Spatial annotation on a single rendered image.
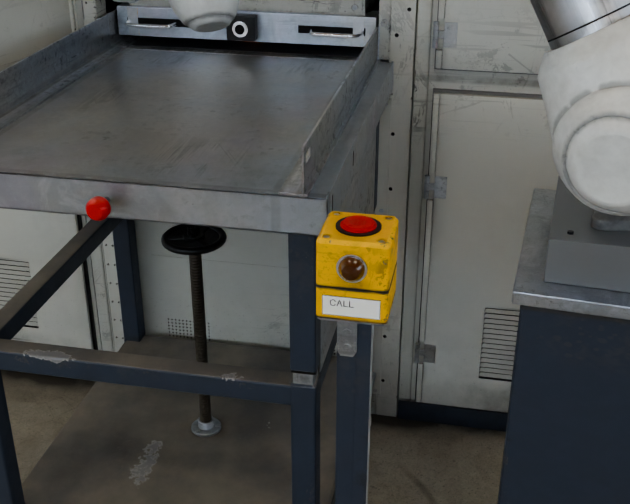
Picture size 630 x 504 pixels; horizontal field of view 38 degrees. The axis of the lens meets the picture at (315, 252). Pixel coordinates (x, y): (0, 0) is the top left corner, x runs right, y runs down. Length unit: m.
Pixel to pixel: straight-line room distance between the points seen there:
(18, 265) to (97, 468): 0.64
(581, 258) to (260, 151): 0.49
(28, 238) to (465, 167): 1.02
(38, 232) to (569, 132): 1.47
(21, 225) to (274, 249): 0.59
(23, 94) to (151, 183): 0.45
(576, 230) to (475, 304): 0.79
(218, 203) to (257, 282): 0.85
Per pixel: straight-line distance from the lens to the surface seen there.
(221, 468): 1.81
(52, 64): 1.76
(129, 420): 1.95
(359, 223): 1.00
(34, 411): 2.33
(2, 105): 1.61
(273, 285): 2.08
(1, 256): 2.30
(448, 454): 2.12
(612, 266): 1.23
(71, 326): 2.31
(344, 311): 1.01
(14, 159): 1.41
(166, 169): 1.32
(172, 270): 2.14
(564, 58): 1.05
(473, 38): 1.80
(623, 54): 1.03
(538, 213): 1.44
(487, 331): 2.05
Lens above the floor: 1.33
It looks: 27 degrees down
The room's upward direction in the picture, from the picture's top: straight up
